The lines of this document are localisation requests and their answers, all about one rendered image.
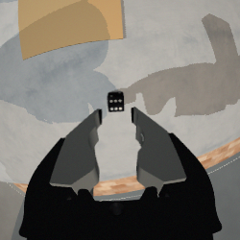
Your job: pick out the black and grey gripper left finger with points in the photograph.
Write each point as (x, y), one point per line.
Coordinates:
(71, 165)

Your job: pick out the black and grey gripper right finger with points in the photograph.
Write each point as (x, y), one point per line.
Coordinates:
(166, 163)

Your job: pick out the black die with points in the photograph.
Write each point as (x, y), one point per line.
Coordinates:
(115, 101)

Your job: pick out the orange flat mat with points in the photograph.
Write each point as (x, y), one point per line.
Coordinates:
(46, 25)

